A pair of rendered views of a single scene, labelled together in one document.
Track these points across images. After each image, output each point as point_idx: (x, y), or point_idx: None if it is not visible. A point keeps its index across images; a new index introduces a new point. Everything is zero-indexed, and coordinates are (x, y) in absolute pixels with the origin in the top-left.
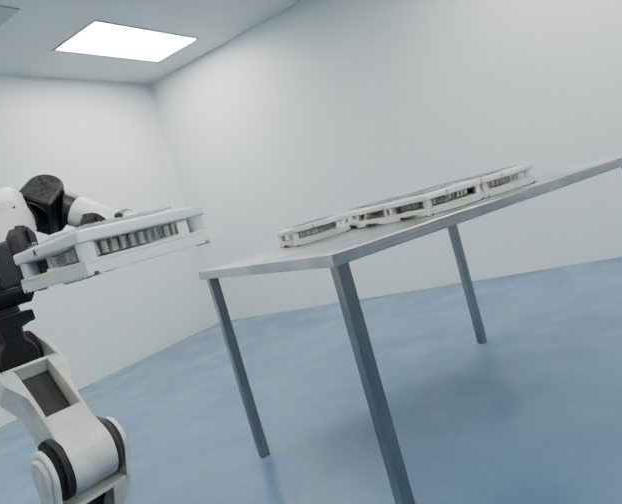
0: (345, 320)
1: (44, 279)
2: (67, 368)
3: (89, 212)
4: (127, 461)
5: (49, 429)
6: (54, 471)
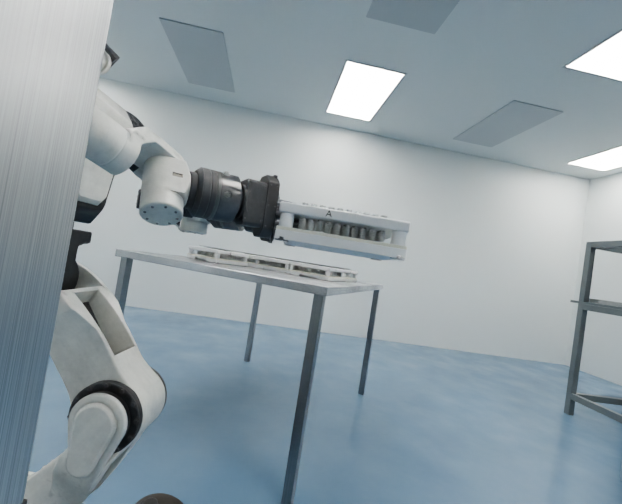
0: (309, 332)
1: (327, 239)
2: (118, 307)
3: None
4: None
5: (118, 370)
6: (126, 419)
